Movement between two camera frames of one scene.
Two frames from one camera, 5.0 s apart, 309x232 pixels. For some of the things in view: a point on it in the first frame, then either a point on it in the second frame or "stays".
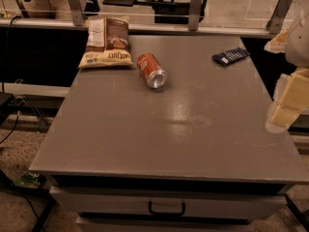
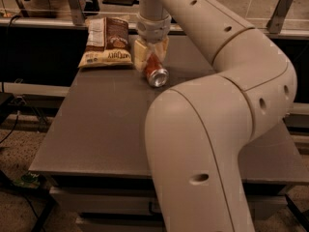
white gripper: (298, 45) to (154, 29)
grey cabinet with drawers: (176, 141) stays
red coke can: (152, 72) stays
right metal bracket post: (284, 4) stays
